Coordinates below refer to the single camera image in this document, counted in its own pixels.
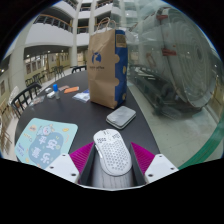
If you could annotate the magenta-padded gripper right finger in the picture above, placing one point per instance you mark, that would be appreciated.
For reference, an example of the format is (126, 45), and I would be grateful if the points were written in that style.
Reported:
(160, 165)

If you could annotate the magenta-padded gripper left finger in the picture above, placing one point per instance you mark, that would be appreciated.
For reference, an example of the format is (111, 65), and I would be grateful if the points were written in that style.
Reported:
(63, 165)

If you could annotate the white perforated computer mouse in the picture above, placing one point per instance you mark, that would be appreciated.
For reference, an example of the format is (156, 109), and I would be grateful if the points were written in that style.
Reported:
(112, 153)

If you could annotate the light blue printed mouse pad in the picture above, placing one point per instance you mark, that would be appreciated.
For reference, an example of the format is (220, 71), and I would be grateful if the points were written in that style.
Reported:
(43, 140)

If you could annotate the grey zip pouch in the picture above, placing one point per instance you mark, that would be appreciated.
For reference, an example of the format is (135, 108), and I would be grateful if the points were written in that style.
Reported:
(121, 116)

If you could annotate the clear plastic packet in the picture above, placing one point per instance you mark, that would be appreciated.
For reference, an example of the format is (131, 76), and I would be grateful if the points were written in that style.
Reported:
(36, 101)

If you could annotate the blue and white plastic packet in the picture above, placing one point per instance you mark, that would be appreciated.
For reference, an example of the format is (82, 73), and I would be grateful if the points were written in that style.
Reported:
(81, 96)

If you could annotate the orange card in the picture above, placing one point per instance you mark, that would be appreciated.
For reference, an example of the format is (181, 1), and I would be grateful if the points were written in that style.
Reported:
(71, 90)

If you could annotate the black slatted chair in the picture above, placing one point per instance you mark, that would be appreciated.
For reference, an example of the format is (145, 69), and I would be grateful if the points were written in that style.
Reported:
(79, 69)
(23, 96)

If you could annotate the group of dark chairs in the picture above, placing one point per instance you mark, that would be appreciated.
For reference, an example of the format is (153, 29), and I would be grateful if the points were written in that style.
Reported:
(43, 76)

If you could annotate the brown and blue paper bag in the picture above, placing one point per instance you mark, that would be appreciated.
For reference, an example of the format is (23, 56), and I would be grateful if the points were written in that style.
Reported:
(103, 73)

